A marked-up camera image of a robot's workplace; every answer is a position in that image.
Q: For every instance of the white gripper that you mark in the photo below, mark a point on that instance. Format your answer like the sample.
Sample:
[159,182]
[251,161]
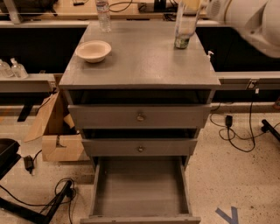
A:
[215,9]

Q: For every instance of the clear labelled plastic bottle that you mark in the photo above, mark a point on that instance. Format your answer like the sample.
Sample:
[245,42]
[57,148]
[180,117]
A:
[186,19]

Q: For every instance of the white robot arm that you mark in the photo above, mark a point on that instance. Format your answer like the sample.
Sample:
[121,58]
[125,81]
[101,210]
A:
[257,21]

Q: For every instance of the small white pump bottle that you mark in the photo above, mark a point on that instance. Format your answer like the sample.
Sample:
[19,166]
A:
[210,55]

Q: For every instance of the grey wooden drawer cabinet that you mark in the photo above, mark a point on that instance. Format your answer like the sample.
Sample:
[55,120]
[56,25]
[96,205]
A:
[143,67]

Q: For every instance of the clear water bottle at back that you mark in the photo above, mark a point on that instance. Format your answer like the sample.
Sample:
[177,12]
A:
[102,8]

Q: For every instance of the grey top drawer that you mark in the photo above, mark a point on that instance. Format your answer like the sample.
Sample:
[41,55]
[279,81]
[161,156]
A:
[139,116]

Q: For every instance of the grey middle drawer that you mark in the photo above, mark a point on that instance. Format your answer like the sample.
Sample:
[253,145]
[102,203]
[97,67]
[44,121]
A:
[139,147]

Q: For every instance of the grey open bottom drawer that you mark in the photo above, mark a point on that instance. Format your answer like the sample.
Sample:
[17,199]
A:
[140,190]

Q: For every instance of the right sanitizer pump bottle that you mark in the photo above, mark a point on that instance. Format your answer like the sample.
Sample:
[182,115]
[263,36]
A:
[18,69]

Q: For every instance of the sanitizer pump bottle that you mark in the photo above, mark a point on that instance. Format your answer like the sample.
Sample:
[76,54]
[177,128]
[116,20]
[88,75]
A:
[18,69]
[5,69]

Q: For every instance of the left sanitizer pump bottle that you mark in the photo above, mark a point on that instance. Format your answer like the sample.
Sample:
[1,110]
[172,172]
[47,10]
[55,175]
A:
[5,69]

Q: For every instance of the green soda can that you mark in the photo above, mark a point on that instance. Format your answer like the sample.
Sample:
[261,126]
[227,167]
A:
[181,42]

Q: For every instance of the black power adapter right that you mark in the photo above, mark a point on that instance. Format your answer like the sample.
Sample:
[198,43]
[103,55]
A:
[229,121]

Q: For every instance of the black power adapter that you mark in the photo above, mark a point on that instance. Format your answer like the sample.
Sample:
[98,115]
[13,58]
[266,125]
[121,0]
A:
[229,121]
[28,164]

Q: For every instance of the cream ceramic bowl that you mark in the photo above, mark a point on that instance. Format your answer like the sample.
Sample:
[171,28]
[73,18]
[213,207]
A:
[93,51]

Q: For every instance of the open cardboard box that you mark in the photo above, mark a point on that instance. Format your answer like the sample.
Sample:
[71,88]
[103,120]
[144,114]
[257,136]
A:
[53,124]

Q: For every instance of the black power adapter left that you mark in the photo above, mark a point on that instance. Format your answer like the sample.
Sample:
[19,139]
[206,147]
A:
[28,164]

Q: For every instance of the black chair seat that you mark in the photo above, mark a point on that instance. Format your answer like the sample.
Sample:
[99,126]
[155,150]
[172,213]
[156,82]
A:
[8,155]

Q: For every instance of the black metal floor stand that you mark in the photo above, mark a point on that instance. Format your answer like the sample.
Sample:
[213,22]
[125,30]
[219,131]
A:
[64,193]

